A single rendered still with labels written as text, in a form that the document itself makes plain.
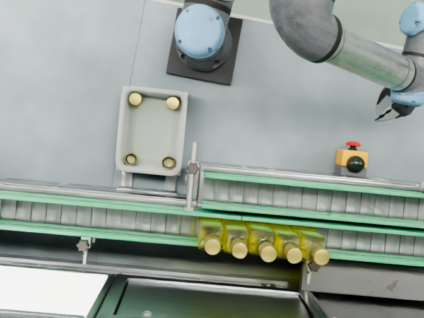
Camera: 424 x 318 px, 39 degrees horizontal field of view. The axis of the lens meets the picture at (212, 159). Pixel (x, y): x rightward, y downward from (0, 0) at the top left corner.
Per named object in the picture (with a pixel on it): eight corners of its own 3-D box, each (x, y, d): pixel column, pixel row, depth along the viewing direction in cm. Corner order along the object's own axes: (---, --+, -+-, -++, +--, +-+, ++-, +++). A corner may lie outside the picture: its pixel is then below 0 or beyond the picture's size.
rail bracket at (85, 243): (82, 256, 155) (71, 268, 142) (84, 229, 155) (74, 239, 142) (97, 257, 155) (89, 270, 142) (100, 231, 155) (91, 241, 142)
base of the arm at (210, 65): (182, 11, 164) (178, 3, 154) (237, 21, 163) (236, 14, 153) (171, 65, 164) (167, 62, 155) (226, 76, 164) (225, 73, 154)
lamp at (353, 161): (345, 171, 162) (348, 172, 159) (347, 154, 161) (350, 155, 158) (361, 173, 162) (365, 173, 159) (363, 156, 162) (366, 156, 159)
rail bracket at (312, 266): (294, 274, 158) (303, 288, 144) (296, 248, 157) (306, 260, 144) (309, 276, 158) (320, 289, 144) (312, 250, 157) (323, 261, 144)
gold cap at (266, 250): (257, 257, 130) (259, 262, 126) (259, 240, 130) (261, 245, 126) (273, 259, 130) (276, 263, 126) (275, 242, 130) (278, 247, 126)
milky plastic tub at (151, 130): (118, 168, 167) (113, 170, 158) (125, 86, 165) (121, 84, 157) (181, 174, 167) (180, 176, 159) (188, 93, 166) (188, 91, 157)
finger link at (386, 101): (378, 110, 162) (400, 88, 155) (373, 122, 158) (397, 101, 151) (368, 103, 162) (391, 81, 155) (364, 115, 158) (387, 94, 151)
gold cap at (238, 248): (229, 253, 132) (230, 258, 128) (230, 238, 132) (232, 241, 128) (245, 255, 132) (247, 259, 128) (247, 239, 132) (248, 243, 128)
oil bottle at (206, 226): (196, 235, 156) (197, 252, 134) (199, 213, 155) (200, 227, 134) (218, 236, 156) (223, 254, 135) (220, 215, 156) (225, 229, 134)
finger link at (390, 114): (387, 117, 162) (411, 95, 156) (383, 129, 158) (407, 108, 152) (378, 110, 162) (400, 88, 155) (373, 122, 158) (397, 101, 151)
